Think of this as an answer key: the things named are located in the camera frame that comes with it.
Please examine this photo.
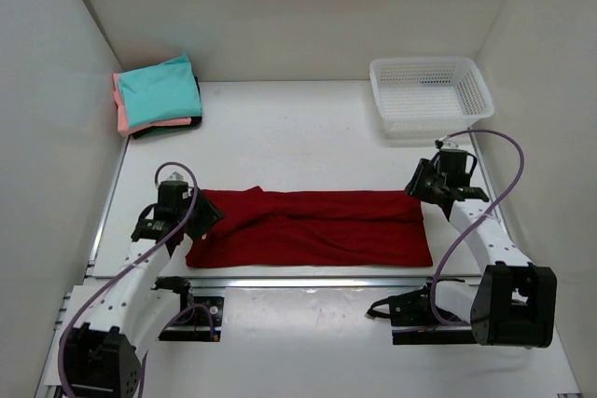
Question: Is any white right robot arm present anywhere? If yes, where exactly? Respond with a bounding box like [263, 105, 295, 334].
[366, 148, 557, 349]

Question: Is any white perforated plastic basket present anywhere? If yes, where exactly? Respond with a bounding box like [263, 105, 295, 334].
[369, 57, 494, 139]

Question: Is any red t shirt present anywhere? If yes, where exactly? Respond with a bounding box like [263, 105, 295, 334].
[186, 186, 433, 268]

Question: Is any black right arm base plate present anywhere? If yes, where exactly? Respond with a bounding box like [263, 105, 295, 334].
[366, 286, 477, 346]

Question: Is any teal folded t shirt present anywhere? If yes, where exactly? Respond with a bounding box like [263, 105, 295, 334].
[113, 53, 202, 132]

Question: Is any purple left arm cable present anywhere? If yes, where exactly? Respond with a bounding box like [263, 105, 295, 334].
[55, 160, 216, 398]

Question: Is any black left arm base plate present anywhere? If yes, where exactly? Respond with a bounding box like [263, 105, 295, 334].
[153, 277, 225, 342]

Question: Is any pink folded t shirt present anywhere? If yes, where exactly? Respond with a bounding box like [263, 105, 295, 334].
[112, 74, 192, 137]

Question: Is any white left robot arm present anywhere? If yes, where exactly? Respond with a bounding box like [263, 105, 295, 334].
[57, 172, 225, 397]

